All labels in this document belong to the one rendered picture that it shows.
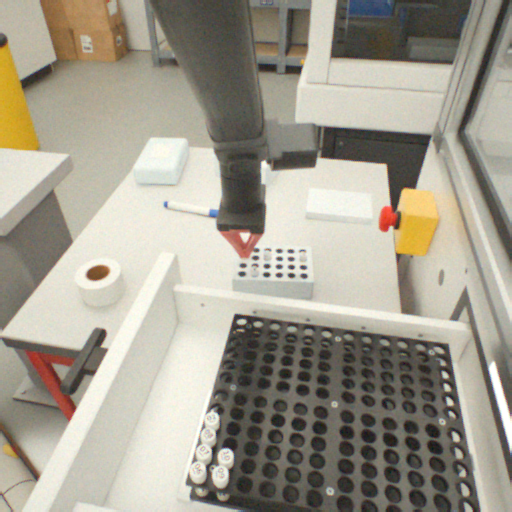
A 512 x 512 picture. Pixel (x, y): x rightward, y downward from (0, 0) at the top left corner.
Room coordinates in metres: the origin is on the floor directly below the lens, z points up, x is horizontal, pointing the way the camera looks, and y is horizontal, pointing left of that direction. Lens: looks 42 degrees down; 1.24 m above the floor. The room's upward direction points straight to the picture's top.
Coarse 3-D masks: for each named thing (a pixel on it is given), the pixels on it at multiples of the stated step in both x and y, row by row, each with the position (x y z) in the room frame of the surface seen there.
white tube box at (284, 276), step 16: (256, 256) 0.51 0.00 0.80; (272, 256) 0.50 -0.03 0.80; (288, 256) 0.50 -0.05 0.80; (240, 272) 0.47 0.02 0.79; (272, 272) 0.47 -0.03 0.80; (288, 272) 0.47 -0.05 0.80; (304, 272) 0.47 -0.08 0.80; (240, 288) 0.45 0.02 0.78; (256, 288) 0.45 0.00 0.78; (272, 288) 0.45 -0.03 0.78; (288, 288) 0.45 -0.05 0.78; (304, 288) 0.44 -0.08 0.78
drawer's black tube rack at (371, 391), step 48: (288, 336) 0.27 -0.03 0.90; (336, 336) 0.26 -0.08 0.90; (384, 336) 0.26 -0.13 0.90; (240, 384) 0.23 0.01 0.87; (288, 384) 0.21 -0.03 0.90; (336, 384) 0.21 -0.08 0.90; (384, 384) 0.21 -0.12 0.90; (432, 384) 0.21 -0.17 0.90; (240, 432) 0.16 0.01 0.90; (288, 432) 0.16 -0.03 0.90; (336, 432) 0.16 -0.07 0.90; (384, 432) 0.16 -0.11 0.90; (432, 432) 0.17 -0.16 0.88; (240, 480) 0.13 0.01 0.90; (288, 480) 0.13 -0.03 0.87; (336, 480) 0.12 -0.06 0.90; (384, 480) 0.12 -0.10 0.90; (432, 480) 0.13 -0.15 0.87
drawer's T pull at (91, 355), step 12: (96, 336) 0.25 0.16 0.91; (84, 348) 0.24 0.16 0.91; (96, 348) 0.24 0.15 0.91; (108, 348) 0.24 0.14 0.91; (84, 360) 0.23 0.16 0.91; (96, 360) 0.23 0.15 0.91; (72, 372) 0.21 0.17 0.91; (84, 372) 0.22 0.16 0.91; (96, 372) 0.21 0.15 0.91; (60, 384) 0.20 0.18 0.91; (72, 384) 0.20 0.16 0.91
